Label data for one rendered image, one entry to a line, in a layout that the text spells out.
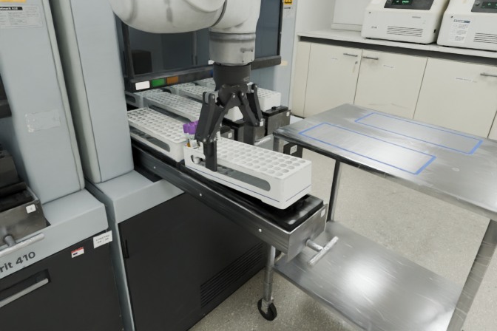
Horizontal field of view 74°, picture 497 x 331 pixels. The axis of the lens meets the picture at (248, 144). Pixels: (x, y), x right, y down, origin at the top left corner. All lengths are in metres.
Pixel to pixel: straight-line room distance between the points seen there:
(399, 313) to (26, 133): 1.16
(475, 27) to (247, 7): 2.32
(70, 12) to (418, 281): 1.34
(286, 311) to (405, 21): 2.23
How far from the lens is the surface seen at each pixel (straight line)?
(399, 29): 2.94
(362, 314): 1.24
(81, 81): 0.85
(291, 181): 0.62
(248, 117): 0.74
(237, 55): 0.63
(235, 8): 0.60
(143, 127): 0.92
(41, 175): 0.88
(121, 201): 0.88
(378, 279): 1.36
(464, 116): 2.88
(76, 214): 0.85
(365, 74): 3.05
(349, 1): 3.80
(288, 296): 1.60
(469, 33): 2.82
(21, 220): 0.80
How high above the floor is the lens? 1.19
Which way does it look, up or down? 24 degrees down
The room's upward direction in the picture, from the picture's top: 2 degrees clockwise
